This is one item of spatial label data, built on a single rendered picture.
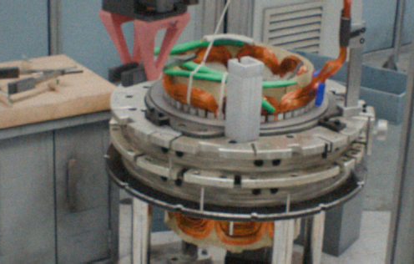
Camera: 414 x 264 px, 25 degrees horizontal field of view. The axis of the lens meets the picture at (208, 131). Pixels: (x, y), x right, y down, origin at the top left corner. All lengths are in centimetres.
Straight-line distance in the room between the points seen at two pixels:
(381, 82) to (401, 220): 77
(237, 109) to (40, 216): 39
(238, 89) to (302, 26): 269
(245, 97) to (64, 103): 31
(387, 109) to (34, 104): 49
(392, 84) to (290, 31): 223
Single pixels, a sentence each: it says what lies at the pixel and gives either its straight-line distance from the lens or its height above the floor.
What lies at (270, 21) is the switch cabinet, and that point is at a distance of 358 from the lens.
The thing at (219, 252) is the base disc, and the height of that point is 80.
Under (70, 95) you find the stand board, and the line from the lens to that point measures 128.
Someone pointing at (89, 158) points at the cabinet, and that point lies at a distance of 132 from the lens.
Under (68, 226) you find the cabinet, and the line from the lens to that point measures 135.
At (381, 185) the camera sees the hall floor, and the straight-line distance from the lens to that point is 369.
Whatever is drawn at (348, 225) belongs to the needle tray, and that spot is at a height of 82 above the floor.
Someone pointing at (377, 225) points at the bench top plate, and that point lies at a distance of 161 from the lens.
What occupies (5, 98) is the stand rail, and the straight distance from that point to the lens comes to 124.
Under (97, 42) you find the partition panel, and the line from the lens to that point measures 379.
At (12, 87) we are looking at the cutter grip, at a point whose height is 109.
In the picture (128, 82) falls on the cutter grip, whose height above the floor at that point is 117.
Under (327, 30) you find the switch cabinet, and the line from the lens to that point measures 384.
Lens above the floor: 149
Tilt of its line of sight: 21 degrees down
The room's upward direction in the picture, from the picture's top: 3 degrees clockwise
